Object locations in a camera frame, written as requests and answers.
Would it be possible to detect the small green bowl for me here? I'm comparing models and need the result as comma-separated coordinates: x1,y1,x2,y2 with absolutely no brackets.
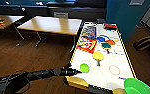
79,63,91,74

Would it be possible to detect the yellow wooden gaming table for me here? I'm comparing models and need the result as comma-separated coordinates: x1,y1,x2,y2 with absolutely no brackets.
64,20,139,94

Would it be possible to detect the yellow paddle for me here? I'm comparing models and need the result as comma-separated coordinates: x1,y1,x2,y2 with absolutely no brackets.
92,50,106,67

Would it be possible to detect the teal paddle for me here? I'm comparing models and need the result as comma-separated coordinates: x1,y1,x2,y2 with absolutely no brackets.
101,42,112,54

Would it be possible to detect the blue printed game box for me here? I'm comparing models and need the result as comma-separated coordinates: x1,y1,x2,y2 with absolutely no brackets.
82,25,98,38

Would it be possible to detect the blue flat item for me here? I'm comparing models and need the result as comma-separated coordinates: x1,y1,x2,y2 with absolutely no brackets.
96,34,110,43

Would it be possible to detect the orange paddle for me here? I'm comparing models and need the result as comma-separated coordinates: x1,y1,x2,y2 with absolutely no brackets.
106,39,116,47

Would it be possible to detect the long white-top table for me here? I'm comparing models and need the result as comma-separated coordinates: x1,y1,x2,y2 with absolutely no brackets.
17,15,84,54

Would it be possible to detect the small black box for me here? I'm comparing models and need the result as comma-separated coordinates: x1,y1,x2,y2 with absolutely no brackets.
96,19,106,25

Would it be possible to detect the red black flat item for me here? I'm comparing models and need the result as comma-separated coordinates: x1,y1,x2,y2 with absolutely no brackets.
103,23,118,31

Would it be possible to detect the grey rectangular panel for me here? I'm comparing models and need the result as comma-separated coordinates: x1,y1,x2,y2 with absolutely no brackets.
53,11,70,19

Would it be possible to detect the dark bench sofa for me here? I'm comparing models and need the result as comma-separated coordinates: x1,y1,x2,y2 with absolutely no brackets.
0,0,108,21

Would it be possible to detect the dark striped round bag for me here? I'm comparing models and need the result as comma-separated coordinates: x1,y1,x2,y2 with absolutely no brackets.
134,34,150,51

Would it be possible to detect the yellow framed wall sign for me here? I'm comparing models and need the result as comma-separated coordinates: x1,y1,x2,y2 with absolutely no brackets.
129,0,146,6

